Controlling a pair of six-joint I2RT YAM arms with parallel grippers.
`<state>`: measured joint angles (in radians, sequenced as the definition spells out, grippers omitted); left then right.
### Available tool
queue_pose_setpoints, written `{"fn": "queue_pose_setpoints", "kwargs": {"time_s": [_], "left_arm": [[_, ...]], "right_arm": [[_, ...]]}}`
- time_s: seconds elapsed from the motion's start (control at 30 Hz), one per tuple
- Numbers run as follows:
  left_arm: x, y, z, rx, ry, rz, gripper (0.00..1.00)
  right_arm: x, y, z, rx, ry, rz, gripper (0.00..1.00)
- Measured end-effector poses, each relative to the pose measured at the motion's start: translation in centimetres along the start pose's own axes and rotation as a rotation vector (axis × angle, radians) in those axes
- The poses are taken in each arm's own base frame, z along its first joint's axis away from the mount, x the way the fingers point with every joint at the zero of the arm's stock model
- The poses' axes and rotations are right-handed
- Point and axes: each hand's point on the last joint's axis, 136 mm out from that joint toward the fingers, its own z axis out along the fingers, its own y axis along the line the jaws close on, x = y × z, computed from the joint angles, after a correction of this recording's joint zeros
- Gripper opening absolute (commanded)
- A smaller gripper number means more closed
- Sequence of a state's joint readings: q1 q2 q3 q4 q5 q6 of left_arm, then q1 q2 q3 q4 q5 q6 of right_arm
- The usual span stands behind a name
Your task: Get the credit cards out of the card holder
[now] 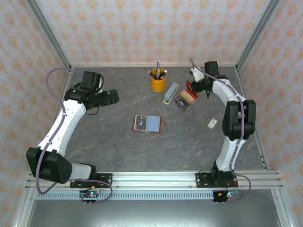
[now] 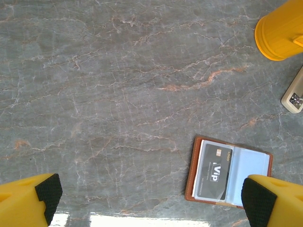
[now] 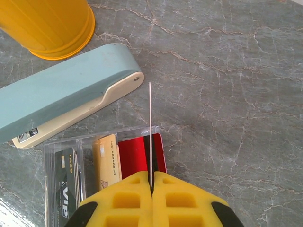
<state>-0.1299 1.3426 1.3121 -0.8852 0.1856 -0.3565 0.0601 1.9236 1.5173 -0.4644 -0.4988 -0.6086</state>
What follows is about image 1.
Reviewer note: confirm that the white credit card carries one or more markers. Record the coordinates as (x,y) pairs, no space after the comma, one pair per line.
(212,123)

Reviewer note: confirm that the tan cardboard block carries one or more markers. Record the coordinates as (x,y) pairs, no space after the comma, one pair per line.
(189,98)

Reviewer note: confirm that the clear acrylic box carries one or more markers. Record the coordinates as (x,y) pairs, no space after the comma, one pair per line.
(191,104)

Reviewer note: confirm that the dark picture panel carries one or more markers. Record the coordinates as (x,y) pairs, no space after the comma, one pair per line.
(181,102)

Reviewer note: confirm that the black pen with white cap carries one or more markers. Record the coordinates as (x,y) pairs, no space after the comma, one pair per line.
(151,73)
(163,73)

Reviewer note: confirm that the yellow pen cup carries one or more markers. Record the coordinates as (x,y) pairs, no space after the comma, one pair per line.
(158,85)

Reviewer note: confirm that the blue striped pen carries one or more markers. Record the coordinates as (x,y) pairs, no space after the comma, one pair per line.
(158,68)

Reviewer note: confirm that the left controller board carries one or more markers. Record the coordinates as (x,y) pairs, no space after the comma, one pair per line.
(91,194)

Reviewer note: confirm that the controller board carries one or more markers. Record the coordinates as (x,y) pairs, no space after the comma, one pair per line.
(91,194)
(229,194)

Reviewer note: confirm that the right controller board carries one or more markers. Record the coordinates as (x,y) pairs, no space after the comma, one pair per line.
(229,194)

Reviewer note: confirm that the aluminium frame corner post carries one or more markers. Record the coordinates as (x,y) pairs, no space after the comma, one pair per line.
(258,30)
(48,33)

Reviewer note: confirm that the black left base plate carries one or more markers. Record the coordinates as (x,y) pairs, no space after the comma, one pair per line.
(106,179)

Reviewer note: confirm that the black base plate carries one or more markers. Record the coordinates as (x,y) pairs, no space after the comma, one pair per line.
(201,180)
(106,179)

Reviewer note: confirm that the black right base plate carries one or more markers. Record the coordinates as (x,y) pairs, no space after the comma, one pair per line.
(201,180)

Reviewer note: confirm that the aluminium mounting rail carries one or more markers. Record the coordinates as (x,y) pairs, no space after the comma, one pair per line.
(154,179)

